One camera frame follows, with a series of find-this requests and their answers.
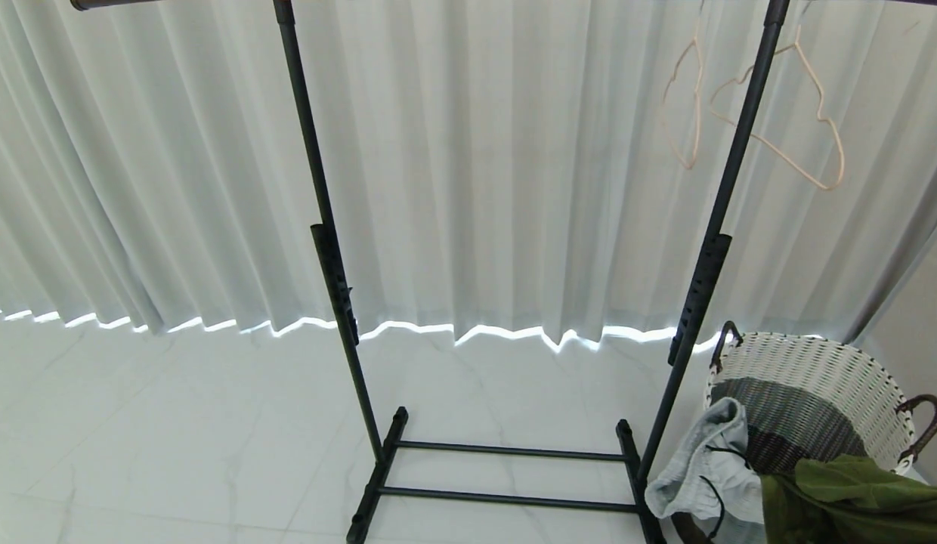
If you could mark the green printed shirt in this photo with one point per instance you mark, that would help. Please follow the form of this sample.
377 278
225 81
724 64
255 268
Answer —
854 499

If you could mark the black clothes rack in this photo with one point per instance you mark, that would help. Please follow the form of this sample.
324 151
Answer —
329 249

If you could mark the pink clothes hanger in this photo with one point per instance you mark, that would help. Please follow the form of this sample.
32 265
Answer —
698 106
778 155

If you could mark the white laundry basket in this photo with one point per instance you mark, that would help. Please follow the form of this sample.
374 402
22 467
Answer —
816 363

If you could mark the white curtain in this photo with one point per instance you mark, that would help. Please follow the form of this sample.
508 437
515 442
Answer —
499 166

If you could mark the pale grey shorts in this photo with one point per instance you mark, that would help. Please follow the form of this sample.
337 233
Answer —
703 468

